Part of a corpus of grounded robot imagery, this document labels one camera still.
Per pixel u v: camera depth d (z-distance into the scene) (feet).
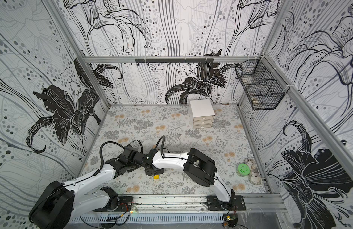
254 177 2.57
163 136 2.43
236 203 2.25
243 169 2.63
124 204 2.36
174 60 2.96
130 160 2.24
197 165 1.76
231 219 2.31
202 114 3.16
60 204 1.32
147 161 2.00
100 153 2.09
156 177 2.67
